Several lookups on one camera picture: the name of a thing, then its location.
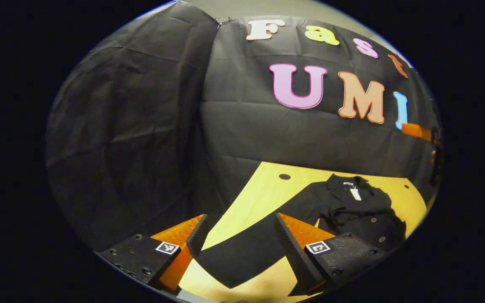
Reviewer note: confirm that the black button-up jacket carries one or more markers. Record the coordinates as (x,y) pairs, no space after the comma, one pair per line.
(352,210)

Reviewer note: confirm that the black backdrop cloth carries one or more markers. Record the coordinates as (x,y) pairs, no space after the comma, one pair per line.
(141,126)

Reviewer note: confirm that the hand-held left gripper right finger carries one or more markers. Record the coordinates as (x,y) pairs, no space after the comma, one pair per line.
(295,256)

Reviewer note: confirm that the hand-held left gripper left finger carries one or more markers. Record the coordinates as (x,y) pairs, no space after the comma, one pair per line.
(198,237)

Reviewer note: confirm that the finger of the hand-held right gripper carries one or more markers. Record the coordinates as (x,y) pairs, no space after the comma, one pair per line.
(415,131)

